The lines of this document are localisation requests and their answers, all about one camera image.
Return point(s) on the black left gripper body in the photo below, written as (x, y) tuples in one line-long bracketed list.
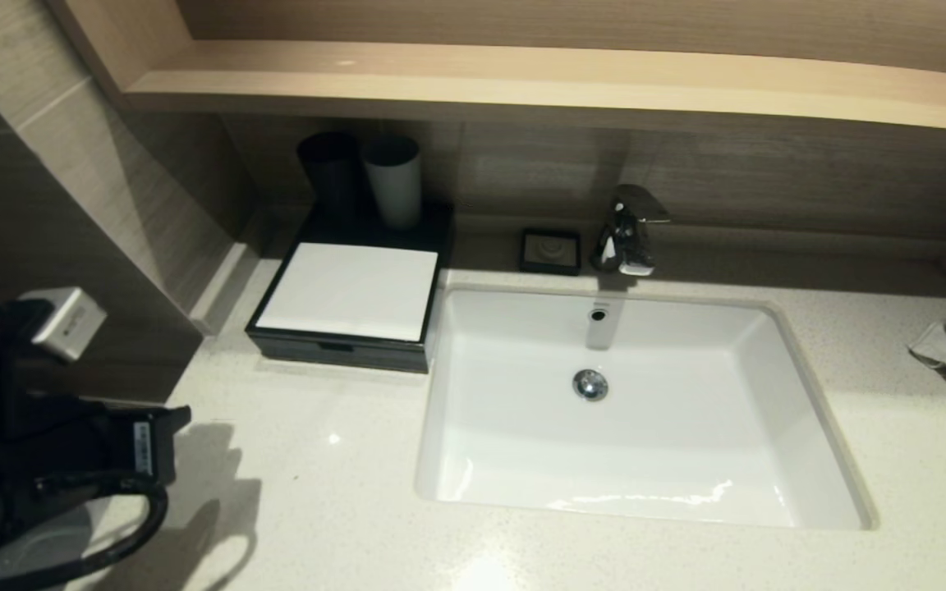
[(87, 443)]

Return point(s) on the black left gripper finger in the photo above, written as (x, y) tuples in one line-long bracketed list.
[(173, 417)]

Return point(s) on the black glossy box drawer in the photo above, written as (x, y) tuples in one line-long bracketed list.
[(342, 353)]

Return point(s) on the black plastic cup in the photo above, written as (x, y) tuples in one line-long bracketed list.
[(327, 176)]

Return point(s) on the black tray with white liner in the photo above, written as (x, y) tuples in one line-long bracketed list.
[(350, 287)]

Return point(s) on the grey plastic cup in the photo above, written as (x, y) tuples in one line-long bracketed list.
[(395, 193)]

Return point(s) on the black square soap dish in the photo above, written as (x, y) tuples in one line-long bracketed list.
[(551, 250)]

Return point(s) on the chrome sink drain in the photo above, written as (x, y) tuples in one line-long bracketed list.
[(590, 386)]

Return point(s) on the chrome sink faucet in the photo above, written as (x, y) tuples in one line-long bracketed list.
[(629, 238)]

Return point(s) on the white ceramic sink basin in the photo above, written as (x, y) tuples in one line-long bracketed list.
[(686, 427)]

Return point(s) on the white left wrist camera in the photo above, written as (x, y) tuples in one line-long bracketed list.
[(71, 322)]

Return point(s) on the light wooden wall shelf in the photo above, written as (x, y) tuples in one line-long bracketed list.
[(522, 82)]

